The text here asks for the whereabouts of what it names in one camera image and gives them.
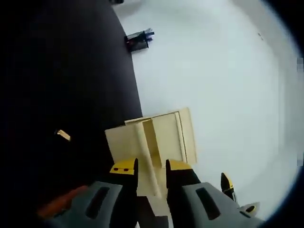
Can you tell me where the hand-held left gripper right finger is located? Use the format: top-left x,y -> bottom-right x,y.
165,158 -> 265,228

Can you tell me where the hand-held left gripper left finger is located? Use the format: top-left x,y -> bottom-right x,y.
51,158 -> 140,228

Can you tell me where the cream wooden drawer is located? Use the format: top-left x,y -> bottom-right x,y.
152,111 -> 185,162
105,120 -> 168,198

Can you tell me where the small gold cosmetic stick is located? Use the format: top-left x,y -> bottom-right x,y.
54,129 -> 72,143

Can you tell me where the person's left hand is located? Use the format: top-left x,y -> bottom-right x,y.
37,184 -> 89,218

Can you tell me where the bunch of coloured pens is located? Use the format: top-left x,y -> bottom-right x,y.
142,28 -> 155,43

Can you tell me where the black mesh pen holder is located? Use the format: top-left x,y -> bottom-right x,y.
124,30 -> 152,52

